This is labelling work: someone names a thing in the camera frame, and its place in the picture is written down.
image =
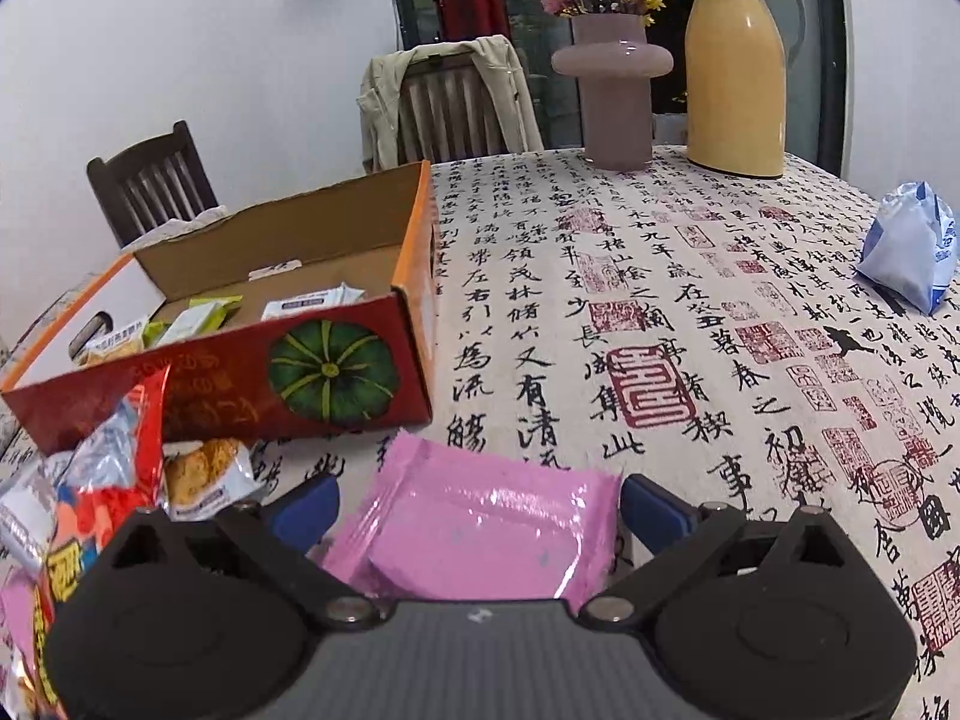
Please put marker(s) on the pink snack packet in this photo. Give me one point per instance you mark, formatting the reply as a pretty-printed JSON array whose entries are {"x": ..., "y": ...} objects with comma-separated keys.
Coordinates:
[
  {"x": 13, "y": 607},
  {"x": 480, "y": 517}
]

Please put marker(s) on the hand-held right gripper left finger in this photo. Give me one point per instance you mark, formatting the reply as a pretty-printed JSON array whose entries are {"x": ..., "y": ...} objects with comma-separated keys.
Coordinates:
[{"x": 307, "y": 502}]

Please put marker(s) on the dark framed glass door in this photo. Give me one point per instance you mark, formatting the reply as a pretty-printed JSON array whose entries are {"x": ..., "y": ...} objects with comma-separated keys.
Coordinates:
[{"x": 825, "y": 52}]

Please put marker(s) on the yellow thermos jug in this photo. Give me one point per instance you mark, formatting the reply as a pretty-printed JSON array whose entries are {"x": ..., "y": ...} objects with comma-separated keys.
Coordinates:
[{"x": 735, "y": 67}]

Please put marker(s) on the chair with beige jacket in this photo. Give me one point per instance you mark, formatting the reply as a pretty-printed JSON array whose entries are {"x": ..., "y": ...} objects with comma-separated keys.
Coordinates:
[{"x": 382, "y": 105}]

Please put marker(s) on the red chips bag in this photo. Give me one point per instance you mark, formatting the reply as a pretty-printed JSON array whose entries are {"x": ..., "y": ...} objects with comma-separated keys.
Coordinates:
[{"x": 142, "y": 427}]

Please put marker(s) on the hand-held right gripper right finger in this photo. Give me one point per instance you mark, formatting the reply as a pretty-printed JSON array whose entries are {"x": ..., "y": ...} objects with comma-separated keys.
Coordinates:
[{"x": 652, "y": 510}]

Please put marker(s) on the wooden chair with slats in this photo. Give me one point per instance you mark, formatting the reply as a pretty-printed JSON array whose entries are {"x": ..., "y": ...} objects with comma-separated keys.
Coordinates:
[{"x": 450, "y": 112}]

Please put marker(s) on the grey snack packet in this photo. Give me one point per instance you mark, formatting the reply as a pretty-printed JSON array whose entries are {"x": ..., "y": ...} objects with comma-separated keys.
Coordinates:
[
  {"x": 22, "y": 517},
  {"x": 307, "y": 304}
]

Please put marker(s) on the red cardboard box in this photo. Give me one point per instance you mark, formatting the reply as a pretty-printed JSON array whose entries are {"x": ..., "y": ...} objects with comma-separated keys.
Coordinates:
[{"x": 225, "y": 390}]

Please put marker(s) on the green snack packet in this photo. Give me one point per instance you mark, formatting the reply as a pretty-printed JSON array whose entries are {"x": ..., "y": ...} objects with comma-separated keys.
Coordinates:
[{"x": 202, "y": 315}]

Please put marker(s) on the dark wooden chair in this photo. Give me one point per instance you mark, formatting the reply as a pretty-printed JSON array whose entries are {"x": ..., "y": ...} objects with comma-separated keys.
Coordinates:
[{"x": 150, "y": 180}]

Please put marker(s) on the blue and white plastic bag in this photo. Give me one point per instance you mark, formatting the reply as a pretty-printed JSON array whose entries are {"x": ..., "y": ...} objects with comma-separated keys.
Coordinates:
[{"x": 911, "y": 247}]

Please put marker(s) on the pink glass vase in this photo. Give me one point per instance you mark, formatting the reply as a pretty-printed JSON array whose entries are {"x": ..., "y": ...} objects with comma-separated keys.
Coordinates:
[{"x": 615, "y": 90}]

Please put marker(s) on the red hanging garment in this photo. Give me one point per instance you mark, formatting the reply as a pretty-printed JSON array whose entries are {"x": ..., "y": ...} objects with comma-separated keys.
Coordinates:
[{"x": 469, "y": 0}]

